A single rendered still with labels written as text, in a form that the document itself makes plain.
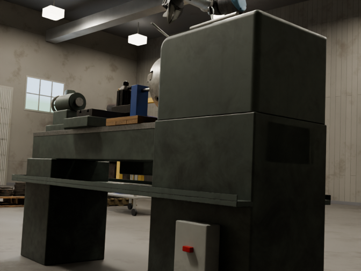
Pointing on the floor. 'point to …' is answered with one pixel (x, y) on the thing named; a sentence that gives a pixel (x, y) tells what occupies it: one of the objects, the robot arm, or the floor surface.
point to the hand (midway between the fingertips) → (170, 21)
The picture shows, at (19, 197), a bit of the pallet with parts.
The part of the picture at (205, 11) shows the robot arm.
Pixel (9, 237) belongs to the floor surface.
